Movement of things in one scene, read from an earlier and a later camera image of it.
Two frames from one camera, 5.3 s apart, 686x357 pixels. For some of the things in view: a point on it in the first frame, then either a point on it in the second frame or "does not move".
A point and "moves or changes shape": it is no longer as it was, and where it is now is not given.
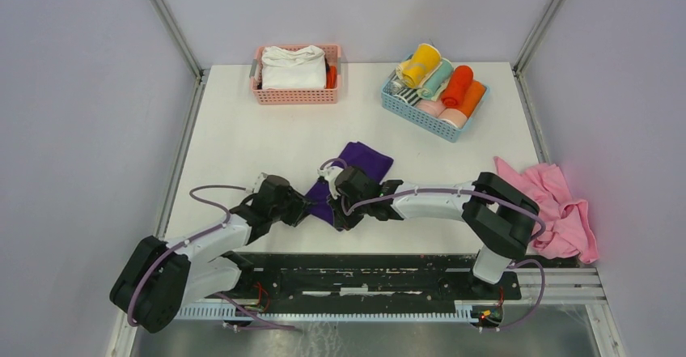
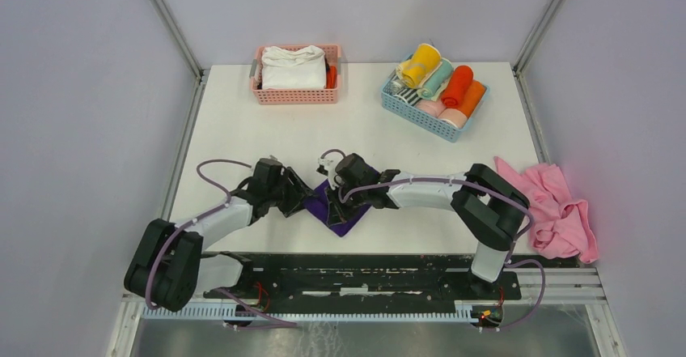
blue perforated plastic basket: x=417 y=116 does not move
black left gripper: x=298 y=203 → x=298 y=192
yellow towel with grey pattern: x=425 y=58 does not move
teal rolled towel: x=437 y=81 does not move
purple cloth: x=357 y=155 moves or changes shape
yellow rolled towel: x=408 y=67 does not move
